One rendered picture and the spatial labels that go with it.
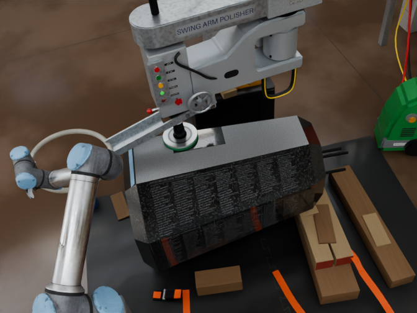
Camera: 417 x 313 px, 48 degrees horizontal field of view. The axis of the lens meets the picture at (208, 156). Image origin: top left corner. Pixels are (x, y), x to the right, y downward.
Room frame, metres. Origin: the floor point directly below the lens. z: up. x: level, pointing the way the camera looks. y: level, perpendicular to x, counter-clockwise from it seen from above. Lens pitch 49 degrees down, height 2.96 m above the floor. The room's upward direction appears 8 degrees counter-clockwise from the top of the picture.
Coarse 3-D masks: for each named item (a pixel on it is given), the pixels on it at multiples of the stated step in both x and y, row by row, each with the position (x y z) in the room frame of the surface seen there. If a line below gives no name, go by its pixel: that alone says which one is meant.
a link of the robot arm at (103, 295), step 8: (104, 288) 0.90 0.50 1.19; (88, 296) 0.86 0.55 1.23; (96, 296) 0.85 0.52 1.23; (104, 296) 0.86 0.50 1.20; (112, 296) 0.87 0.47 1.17; (96, 304) 0.82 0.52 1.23; (104, 304) 0.82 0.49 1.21; (112, 304) 0.83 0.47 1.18; (120, 304) 0.84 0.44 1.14; (96, 312) 0.79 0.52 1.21; (104, 312) 0.79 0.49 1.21; (112, 312) 0.79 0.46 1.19; (120, 312) 0.81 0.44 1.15
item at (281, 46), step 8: (280, 32) 2.07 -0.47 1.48; (288, 32) 2.06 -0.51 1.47; (296, 32) 2.10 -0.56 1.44; (264, 40) 2.13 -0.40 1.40; (272, 40) 2.08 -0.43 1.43; (280, 40) 2.06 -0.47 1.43; (288, 40) 2.06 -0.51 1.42; (296, 40) 2.10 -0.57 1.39; (264, 48) 2.13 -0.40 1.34; (272, 48) 2.08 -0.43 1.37; (280, 48) 2.06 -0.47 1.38; (288, 48) 2.06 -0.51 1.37; (296, 48) 2.11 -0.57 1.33; (272, 56) 2.08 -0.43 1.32; (280, 56) 2.06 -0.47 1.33; (288, 56) 2.06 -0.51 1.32
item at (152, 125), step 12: (204, 108) 1.97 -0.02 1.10; (144, 120) 2.00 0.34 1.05; (156, 120) 2.01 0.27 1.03; (168, 120) 1.93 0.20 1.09; (180, 120) 1.94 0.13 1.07; (120, 132) 1.96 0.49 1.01; (132, 132) 1.98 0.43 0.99; (144, 132) 1.95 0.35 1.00; (156, 132) 1.90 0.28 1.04; (120, 144) 1.92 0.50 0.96; (132, 144) 1.87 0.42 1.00
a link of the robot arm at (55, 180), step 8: (112, 152) 1.33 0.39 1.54; (120, 160) 1.32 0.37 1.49; (64, 168) 1.51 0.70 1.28; (112, 168) 1.27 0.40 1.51; (120, 168) 1.30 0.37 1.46; (48, 176) 1.53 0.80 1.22; (56, 176) 1.49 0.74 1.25; (64, 176) 1.45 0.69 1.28; (104, 176) 1.27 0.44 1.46; (112, 176) 1.27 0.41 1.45; (40, 184) 1.50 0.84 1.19; (48, 184) 1.51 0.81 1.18; (56, 184) 1.48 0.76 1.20; (64, 184) 1.46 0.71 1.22
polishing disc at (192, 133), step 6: (186, 126) 2.06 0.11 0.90; (192, 126) 2.05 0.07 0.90; (168, 132) 2.03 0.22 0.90; (192, 132) 2.00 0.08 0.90; (168, 138) 1.97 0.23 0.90; (174, 138) 1.97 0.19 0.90; (186, 138) 1.95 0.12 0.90; (192, 138) 1.94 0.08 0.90; (168, 144) 1.93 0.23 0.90; (174, 144) 1.92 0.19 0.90; (180, 144) 1.91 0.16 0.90; (186, 144) 1.91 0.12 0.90
